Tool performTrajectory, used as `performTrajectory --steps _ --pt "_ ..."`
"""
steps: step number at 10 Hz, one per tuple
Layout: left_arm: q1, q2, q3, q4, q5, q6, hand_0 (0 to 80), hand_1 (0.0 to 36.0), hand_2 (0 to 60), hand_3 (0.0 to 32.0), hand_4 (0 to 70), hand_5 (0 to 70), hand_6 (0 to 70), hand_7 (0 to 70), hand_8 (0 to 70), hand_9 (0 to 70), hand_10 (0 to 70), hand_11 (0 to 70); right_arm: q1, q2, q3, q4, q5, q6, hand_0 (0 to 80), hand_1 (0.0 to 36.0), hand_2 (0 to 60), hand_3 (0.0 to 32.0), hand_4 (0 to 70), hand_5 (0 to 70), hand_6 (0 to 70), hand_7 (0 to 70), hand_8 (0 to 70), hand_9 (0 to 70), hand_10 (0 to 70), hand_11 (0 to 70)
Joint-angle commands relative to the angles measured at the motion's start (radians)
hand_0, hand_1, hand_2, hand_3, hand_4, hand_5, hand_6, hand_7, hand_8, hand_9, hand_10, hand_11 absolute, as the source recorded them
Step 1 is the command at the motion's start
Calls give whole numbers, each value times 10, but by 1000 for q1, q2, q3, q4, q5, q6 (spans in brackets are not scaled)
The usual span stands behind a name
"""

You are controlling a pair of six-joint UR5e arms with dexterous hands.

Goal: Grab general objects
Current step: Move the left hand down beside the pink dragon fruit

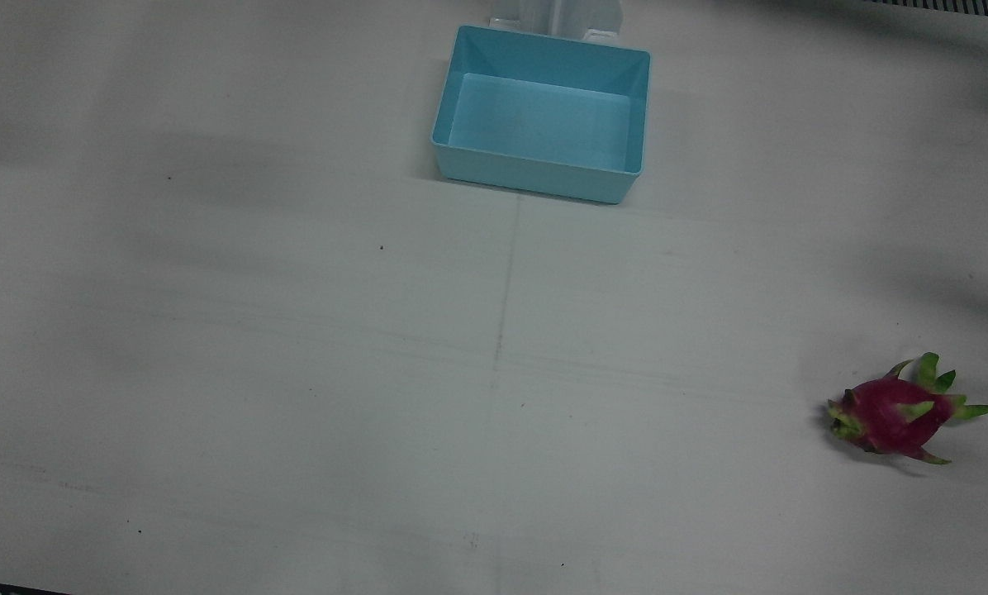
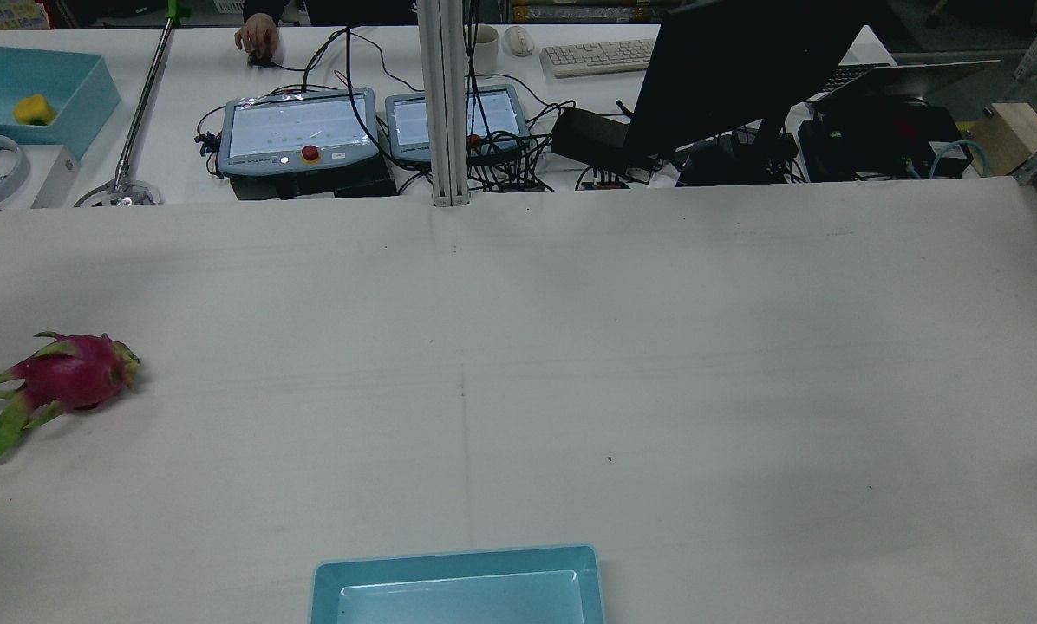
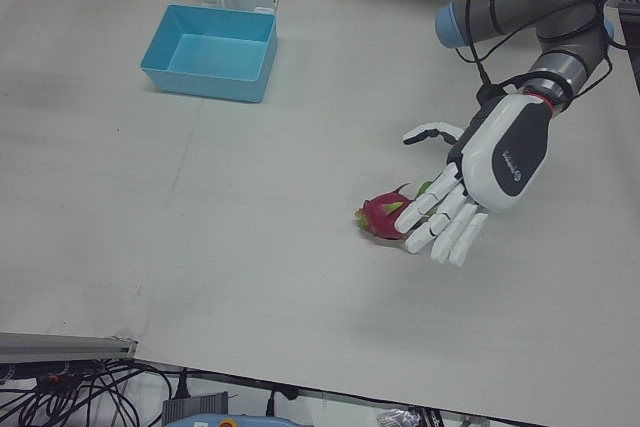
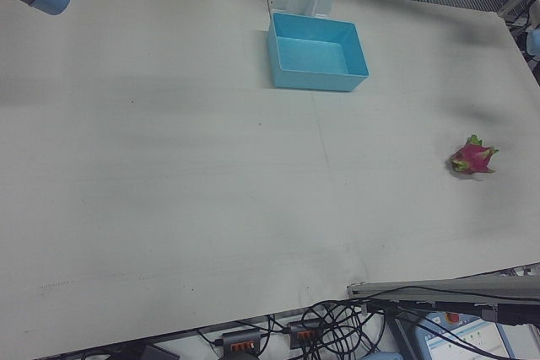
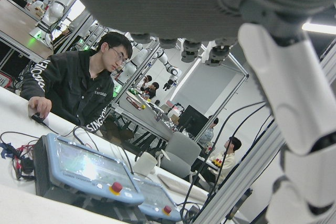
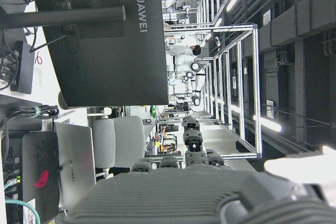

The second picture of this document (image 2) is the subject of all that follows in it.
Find white keyboard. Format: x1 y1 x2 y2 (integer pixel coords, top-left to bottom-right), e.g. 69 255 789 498
540 38 658 79

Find pink dragon fruit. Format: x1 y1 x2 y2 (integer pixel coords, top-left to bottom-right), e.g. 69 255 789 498
0 331 142 465

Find black box under pendant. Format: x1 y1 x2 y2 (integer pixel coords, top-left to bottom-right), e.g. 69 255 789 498
224 154 396 201

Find white box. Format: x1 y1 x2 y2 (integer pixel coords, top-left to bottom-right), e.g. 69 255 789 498
31 146 82 209

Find cyan cable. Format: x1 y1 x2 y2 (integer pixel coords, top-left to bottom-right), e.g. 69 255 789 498
928 139 988 181

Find colourful printed box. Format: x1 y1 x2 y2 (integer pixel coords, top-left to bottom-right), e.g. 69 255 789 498
0 0 51 31

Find metal pole with green grip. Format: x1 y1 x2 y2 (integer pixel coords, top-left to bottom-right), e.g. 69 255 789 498
72 0 192 207

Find dark laptop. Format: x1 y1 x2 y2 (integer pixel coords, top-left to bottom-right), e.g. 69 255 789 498
809 59 1001 107

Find person's bare hand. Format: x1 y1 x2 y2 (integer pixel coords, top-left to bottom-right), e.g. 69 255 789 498
234 14 281 60

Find red black cable bundle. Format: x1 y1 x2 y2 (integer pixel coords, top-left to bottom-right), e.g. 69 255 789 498
194 128 226 177

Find black cable tangle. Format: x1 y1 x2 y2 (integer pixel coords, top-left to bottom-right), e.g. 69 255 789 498
465 100 576 193

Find wooden box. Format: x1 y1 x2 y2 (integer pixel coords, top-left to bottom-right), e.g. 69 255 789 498
969 102 1037 224

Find yellow cardboard packages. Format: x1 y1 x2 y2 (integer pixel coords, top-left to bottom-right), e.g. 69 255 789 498
512 0 660 24

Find white mug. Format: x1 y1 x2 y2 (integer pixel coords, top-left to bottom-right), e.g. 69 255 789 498
471 24 500 75

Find large grey-blue teach pendant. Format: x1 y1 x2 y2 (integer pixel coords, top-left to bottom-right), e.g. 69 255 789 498
217 87 381 179

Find yellow toy fruit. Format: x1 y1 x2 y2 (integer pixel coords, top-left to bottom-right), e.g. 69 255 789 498
13 94 57 127

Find black computer box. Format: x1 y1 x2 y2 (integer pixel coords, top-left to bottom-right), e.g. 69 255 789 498
798 94 975 183

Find small grey-blue teach pendant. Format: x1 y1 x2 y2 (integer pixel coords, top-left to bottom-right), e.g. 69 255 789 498
385 84 532 166

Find light blue shallow tray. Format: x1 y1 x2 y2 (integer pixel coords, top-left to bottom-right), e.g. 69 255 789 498
310 543 607 624

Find aluminium profile post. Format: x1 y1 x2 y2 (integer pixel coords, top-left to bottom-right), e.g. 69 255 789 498
414 0 472 207

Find black monitor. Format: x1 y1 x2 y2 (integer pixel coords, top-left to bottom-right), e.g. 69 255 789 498
624 0 871 187

